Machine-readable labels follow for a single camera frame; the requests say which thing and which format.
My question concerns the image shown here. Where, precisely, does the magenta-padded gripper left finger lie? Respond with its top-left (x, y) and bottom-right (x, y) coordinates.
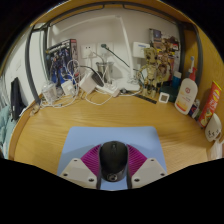
top-left (59, 143), bottom-right (103, 190)

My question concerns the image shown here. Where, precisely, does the blue packet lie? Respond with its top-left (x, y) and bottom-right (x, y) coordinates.
top-left (188, 98), bottom-right (201, 118)

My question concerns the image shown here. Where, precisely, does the black ruler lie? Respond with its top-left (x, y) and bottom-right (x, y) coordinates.
top-left (134, 93), bottom-right (158, 105)

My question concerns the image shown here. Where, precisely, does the clear jar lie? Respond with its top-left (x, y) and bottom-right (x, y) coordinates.
top-left (41, 81), bottom-right (58, 103)

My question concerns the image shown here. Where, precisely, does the dark blue model kit box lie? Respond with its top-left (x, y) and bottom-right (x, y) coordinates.
top-left (44, 38), bottom-right (81, 88)

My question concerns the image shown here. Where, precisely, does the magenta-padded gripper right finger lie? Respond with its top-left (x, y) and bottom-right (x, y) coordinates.
top-left (125, 143), bottom-right (168, 190)

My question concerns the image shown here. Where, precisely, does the black hanging bag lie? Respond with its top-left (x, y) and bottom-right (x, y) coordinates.
top-left (9, 77), bottom-right (27, 121)

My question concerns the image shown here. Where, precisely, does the clear plastic food container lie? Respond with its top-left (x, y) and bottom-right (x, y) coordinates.
top-left (209, 139), bottom-right (224, 160)

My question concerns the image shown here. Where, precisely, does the teal cloth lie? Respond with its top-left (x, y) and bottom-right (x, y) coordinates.
top-left (0, 105), bottom-right (16, 158)

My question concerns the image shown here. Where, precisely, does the white wall-mounted box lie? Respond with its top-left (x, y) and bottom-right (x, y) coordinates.
top-left (132, 41), bottom-right (151, 60)

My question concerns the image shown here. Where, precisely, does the white charger block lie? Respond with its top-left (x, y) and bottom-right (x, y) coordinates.
top-left (60, 79), bottom-right (77, 98)
top-left (79, 73), bottom-right (98, 95)

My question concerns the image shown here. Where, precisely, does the white power strip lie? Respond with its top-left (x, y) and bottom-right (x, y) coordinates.
top-left (96, 83), bottom-right (120, 98)

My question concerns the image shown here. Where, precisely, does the blue spray bottle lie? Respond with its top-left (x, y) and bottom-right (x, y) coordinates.
top-left (187, 55), bottom-right (200, 81)

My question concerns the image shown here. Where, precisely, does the white red-capped lotion bottle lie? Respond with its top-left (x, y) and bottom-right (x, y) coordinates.
top-left (174, 66), bottom-right (199, 116)

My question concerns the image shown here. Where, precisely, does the dark grey metal desk frame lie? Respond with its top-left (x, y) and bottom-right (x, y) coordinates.
top-left (24, 1), bottom-right (204, 104)

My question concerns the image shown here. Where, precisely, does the small blue bottle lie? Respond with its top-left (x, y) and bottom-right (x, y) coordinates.
top-left (171, 70), bottom-right (183, 90)

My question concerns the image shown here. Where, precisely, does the golden robot figurine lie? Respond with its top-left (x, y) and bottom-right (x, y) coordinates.
top-left (137, 46), bottom-right (162, 98)

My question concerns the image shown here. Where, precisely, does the colourful model box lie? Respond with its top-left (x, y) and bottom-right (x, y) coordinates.
top-left (149, 28), bottom-right (181, 73)

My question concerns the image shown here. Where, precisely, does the red chip canister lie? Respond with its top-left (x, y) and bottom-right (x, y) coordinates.
top-left (197, 80), bottom-right (222, 129)

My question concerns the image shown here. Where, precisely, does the white desk lamp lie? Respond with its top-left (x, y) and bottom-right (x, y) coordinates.
top-left (49, 14), bottom-right (141, 93)

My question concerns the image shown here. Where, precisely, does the black computer mouse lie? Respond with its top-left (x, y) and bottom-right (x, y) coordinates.
top-left (98, 140), bottom-right (129, 183)

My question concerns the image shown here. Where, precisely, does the small white desk clock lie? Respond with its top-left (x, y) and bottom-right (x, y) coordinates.
top-left (158, 91), bottom-right (170, 104)

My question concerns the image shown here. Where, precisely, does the light blue mouse pad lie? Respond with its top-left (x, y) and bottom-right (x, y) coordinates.
top-left (56, 125), bottom-right (168, 192)

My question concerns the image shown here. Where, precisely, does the brown robot figurine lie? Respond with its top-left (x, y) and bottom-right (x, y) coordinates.
top-left (155, 38), bottom-right (176, 86)

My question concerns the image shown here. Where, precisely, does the white mug with face print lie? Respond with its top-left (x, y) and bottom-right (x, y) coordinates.
top-left (204, 112), bottom-right (223, 143)

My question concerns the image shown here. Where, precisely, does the dark green box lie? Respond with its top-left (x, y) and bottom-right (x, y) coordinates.
top-left (159, 84), bottom-right (178, 103)

